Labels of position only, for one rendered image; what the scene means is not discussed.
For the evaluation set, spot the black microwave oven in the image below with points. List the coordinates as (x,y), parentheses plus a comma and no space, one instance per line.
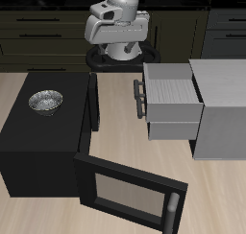
(35,138)

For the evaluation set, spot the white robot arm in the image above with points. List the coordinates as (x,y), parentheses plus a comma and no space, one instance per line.
(123,0)

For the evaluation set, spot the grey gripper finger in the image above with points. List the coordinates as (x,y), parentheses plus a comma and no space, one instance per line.
(102,48)
(130,47)

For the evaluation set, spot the black microwave door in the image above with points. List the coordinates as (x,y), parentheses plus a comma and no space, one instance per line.
(125,177)

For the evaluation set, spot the dark kitchen cupboards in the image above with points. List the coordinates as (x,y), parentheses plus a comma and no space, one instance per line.
(41,52)

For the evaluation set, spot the flat black base plate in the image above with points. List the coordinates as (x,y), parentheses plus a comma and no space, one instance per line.
(150,56)

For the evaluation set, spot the grey kitchen cupboard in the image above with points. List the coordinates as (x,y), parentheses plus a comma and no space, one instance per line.
(224,46)

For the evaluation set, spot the grey speckled bowl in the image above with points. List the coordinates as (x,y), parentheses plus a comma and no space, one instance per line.
(45,102)

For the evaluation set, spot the white cabinet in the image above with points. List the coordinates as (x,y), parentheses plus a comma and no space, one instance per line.
(221,116)

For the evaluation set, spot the white cabinet drawer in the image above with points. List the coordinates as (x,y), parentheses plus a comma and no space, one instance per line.
(173,130)
(173,94)

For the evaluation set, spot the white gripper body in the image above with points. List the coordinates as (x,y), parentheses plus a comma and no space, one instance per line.
(119,32)

